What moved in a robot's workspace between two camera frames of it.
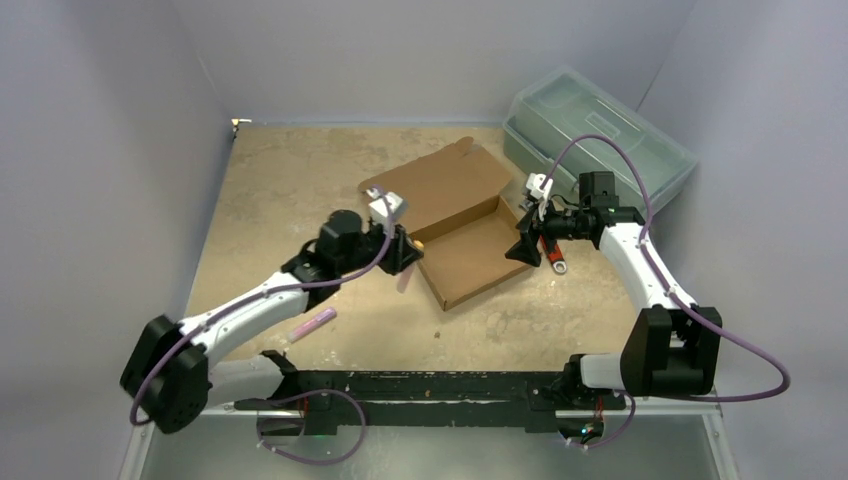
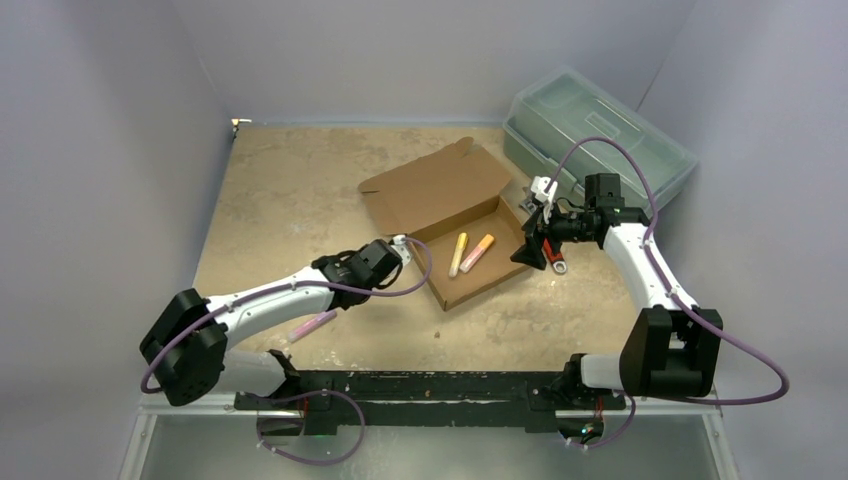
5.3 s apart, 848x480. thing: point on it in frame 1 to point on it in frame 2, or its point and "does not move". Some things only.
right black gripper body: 531,230 does not move
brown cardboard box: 468,235 does not move
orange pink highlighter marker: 404,276 to 476,254
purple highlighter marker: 310,324 does not move
